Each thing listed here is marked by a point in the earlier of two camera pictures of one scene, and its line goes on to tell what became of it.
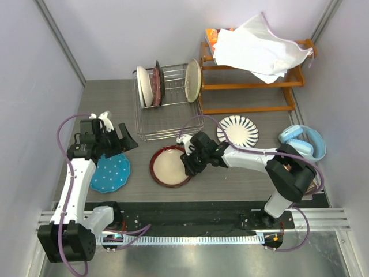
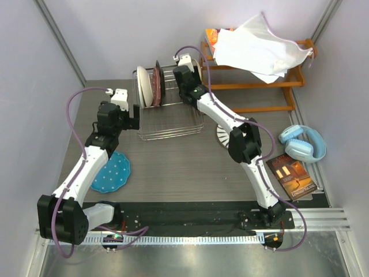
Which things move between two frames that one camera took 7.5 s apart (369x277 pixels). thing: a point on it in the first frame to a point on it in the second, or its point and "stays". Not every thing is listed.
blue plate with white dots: (110, 173) stays
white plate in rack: (145, 87) stays
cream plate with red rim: (166, 168) to (195, 64)
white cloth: (253, 48) stays
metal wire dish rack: (176, 116) stays
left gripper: (124, 144) to (133, 122)
